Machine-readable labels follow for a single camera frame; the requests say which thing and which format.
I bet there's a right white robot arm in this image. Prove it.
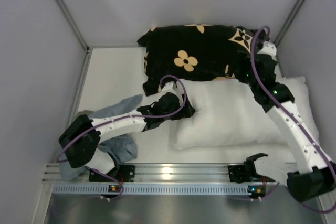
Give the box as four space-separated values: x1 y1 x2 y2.
229 42 335 202

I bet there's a white spare pillow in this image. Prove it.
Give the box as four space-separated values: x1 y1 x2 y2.
172 76 320 151

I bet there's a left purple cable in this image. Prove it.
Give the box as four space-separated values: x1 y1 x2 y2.
55 74 187 163

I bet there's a blue-grey crumpled cloth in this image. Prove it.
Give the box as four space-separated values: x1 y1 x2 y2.
60 94 143 181

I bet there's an aluminium corner post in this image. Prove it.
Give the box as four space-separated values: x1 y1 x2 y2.
274 0 306 46
39 0 91 51

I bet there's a grey slotted cable duct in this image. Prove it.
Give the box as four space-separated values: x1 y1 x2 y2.
52 184 266 196

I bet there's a right aluminium corner post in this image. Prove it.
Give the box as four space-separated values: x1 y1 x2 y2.
274 0 306 46

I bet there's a black floral pillowcase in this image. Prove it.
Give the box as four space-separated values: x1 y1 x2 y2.
137 24 256 96

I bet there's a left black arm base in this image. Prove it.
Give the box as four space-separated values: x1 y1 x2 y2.
89 165 135 183

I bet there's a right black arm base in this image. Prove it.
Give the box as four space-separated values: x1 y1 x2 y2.
228 165 265 184

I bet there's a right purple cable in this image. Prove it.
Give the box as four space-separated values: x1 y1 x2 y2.
250 26 336 214

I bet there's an aluminium mounting rail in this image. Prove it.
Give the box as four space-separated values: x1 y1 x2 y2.
41 163 299 183

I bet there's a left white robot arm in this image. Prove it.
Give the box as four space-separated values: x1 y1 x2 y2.
59 91 195 180

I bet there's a left aluminium corner post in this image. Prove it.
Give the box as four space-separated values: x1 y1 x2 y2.
39 0 91 51

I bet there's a purple cable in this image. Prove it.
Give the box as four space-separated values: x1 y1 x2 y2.
250 26 336 214
55 74 187 163

